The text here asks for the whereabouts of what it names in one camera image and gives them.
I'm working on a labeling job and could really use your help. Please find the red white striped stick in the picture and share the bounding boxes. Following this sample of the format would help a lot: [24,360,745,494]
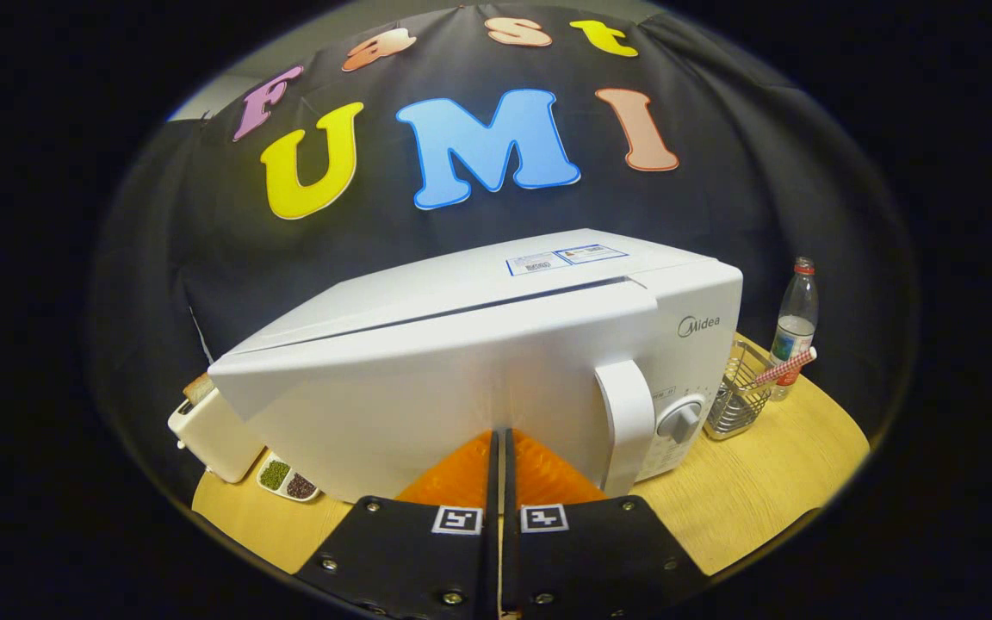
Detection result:
[753,346,818,386]

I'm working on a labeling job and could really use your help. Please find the divided white bean dish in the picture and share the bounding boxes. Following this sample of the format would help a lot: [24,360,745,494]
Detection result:
[257,452,323,503]

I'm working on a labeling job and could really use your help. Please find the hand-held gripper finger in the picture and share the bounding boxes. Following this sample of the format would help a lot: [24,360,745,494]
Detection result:
[500,428,712,620]
[294,428,499,620]

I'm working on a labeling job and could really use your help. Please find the white toaster oven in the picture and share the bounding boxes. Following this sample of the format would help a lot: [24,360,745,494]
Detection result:
[208,228,745,505]

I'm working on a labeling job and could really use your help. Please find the metal wire basket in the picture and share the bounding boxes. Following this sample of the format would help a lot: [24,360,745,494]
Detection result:
[703,340,774,442]

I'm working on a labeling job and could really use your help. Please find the cream toaster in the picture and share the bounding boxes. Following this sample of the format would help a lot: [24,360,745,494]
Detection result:
[167,387,266,485]

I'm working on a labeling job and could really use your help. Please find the clear bottle red label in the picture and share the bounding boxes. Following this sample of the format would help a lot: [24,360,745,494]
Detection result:
[767,257,820,402]

